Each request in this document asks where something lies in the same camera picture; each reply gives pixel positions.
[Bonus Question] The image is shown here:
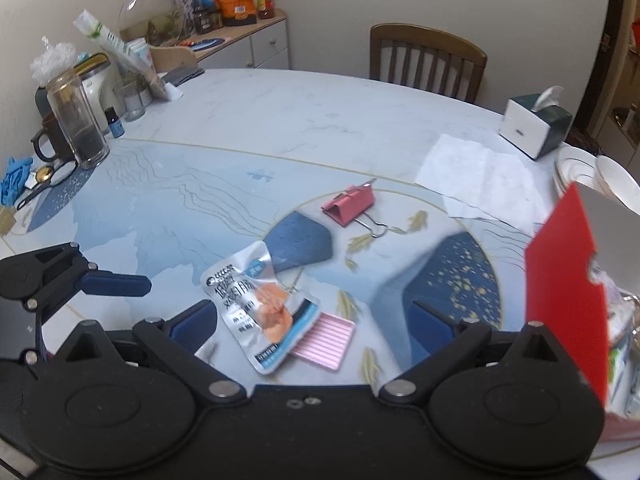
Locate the white green tall package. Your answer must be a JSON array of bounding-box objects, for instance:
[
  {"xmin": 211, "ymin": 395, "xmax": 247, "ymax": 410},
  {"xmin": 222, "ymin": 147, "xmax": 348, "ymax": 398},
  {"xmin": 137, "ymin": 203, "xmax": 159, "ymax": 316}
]
[{"xmin": 74, "ymin": 10, "xmax": 171, "ymax": 101}]

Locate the pink ribbed tray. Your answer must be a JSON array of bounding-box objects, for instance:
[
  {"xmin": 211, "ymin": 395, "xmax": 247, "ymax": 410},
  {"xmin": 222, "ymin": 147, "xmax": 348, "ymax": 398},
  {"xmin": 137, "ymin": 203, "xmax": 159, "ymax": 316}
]
[{"xmin": 291, "ymin": 312, "xmax": 356, "ymax": 372}]

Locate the dark brown mug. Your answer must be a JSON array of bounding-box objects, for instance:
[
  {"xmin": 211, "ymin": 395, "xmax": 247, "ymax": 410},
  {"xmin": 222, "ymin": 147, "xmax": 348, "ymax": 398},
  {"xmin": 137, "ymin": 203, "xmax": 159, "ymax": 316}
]
[{"xmin": 30, "ymin": 113, "xmax": 75, "ymax": 162}]

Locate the brown wooden chair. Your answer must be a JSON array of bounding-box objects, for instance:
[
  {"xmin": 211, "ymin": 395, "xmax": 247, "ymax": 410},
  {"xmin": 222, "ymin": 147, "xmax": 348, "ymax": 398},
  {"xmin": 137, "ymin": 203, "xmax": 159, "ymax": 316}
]
[{"xmin": 369, "ymin": 23, "xmax": 488, "ymax": 104}]

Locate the blue glove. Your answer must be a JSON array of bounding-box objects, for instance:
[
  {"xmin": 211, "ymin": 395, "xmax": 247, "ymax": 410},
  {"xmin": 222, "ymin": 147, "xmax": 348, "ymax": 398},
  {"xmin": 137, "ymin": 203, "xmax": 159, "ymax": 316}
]
[{"xmin": 1, "ymin": 157, "xmax": 32, "ymax": 207}]

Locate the white paper napkin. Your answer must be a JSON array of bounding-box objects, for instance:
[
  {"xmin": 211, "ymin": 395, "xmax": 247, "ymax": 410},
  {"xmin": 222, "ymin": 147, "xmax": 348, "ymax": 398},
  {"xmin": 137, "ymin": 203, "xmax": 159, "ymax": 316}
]
[{"xmin": 416, "ymin": 134, "xmax": 551, "ymax": 235}]

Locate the white wooden sideboard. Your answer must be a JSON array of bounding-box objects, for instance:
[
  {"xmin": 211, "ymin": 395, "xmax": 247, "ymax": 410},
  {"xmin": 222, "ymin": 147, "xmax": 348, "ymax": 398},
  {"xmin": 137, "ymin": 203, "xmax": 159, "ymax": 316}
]
[{"xmin": 150, "ymin": 9, "xmax": 291, "ymax": 73}]

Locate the small blue dropper bottle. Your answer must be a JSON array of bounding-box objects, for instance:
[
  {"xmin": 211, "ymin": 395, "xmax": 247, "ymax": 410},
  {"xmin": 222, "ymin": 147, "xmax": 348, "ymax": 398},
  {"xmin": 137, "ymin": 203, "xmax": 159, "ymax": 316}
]
[{"xmin": 104, "ymin": 106, "xmax": 125, "ymax": 139}]

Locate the small drinking glass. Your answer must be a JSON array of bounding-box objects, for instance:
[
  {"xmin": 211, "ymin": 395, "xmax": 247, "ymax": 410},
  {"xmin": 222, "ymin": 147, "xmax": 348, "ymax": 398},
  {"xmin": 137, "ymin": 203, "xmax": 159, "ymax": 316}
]
[{"xmin": 116, "ymin": 80, "xmax": 145, "ymax": 122}]

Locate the pink binder clip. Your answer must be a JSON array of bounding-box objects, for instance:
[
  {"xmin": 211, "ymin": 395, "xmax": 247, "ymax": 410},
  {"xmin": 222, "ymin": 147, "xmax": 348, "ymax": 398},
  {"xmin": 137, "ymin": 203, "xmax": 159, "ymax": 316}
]
[{"xmin": 321, "ymin": 178, "xmax": 390, "ymax": 238}]

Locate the silver blue fish packet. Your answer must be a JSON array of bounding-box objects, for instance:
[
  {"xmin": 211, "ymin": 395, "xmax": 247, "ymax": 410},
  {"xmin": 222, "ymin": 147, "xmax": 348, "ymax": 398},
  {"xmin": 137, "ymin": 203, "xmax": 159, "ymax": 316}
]
[{"xmin": 201, "ymin": 240, "xmax": 321, "ymax": 375}]

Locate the red cardboard box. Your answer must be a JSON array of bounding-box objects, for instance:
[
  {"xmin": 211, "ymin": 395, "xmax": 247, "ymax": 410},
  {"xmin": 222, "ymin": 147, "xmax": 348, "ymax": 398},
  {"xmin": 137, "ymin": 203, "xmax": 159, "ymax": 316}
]
[{"xmin": 525, "ymin": 183, "xmax": 639, "ymax": 441}]

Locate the white green tissue box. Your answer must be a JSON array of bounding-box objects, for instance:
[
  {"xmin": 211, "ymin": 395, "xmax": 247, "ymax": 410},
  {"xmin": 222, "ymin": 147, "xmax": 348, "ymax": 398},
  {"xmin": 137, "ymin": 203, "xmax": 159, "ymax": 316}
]
[{"xmin": 498, "ymin": 86, "xmax": 573, "ymax": 160}]

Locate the red lid jar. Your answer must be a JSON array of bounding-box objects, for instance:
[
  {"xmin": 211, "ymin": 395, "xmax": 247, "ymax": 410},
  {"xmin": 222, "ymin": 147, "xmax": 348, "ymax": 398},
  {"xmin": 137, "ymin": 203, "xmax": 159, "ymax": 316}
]
[{"xmin": 256, "ymin": 0, "xmax": 276, "ymax": 20}]

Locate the glass jar with dark contents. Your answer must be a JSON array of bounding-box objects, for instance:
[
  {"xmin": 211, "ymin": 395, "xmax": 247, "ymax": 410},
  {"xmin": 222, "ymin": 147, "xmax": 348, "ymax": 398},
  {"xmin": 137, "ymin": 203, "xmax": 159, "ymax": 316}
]
[{"xmin": 46, "ymin": 67, "xmax": 110, "ymax": 170}]

